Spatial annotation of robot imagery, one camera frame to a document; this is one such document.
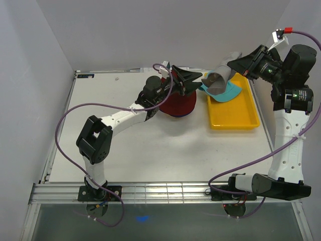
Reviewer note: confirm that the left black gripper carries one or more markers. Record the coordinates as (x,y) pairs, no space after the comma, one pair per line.
(184,76)

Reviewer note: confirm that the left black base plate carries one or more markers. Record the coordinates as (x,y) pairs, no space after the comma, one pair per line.
(88,194)

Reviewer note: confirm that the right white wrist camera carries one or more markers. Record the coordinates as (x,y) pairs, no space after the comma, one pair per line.
(280,40)

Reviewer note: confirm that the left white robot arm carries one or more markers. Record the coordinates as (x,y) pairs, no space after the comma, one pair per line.
(94,140)

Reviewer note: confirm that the yellow plastic tray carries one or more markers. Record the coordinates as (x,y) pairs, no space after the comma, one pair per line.
(239,113)

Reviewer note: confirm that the grey cap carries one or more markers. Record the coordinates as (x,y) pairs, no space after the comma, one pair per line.
(216,80)

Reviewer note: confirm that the blue bucket hat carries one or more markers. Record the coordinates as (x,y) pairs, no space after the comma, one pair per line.
(179,115)

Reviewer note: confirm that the aluminium front rail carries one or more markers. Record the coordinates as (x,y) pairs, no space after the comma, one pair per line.
(130,193)

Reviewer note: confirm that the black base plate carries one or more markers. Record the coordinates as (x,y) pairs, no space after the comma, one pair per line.
(221,196)
(88,194)

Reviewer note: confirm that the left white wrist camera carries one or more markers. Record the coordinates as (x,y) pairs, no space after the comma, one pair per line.
(165,69)

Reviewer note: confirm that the dark red bucket hat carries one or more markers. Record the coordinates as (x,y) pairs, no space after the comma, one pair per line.
(179,104)

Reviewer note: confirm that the teal hat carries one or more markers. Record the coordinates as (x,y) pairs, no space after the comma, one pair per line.
(231,92)

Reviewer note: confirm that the blue label sticker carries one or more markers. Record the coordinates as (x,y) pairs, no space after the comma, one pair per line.
(85,76)

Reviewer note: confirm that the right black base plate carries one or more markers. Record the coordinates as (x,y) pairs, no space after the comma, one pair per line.
(221,196)

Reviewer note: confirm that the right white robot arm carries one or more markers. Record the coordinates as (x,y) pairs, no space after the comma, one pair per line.
(292,105)

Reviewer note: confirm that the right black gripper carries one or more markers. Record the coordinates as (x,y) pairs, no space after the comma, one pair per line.
(247,65)

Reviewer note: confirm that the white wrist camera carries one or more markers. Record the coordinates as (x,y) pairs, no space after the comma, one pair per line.
(280,40)
(165,69)

